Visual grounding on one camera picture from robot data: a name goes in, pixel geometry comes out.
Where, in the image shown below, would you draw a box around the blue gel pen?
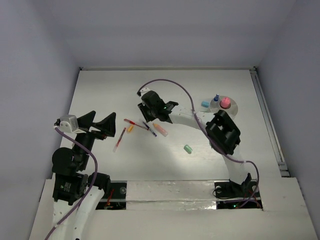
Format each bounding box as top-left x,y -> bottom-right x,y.
142,121 -> 157,137

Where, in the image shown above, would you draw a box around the red gel pen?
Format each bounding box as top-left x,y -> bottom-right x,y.
124,118 -> 148,131

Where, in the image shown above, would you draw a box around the dark red refill pen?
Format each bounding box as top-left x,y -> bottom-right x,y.
113,127 -> 127,153

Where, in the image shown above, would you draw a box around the orange marker cap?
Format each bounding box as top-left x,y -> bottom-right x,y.
127,125 -> 134,133

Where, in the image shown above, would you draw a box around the blue marker cap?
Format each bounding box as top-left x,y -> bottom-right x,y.
201,101 -> 210,108

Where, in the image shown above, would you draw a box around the blue spray bottle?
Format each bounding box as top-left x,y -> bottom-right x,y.
213,94 -> 220,103

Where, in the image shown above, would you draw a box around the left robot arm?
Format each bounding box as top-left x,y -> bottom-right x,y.
45,110 -> 116,240

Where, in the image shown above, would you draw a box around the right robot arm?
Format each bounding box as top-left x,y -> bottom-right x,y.
137,87 -> 252,198

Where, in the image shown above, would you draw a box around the orange highlighter marker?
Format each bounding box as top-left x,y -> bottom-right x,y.
152,123 -> 168,137

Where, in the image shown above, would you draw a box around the green marker cap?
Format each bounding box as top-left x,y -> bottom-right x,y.
183,144 -> 193,154

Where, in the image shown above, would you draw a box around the white round container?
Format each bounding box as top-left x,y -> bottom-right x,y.
209,95 -> 239,119

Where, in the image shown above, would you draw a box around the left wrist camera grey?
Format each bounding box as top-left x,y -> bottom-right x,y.
58,114 -> 79,133

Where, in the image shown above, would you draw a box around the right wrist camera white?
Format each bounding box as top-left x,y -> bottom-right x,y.
136,87 -> 150,98

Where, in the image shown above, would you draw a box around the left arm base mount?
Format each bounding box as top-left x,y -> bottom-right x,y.
96,181 -> 127,210

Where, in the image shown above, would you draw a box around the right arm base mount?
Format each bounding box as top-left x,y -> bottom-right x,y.
212,181 -> 263,210

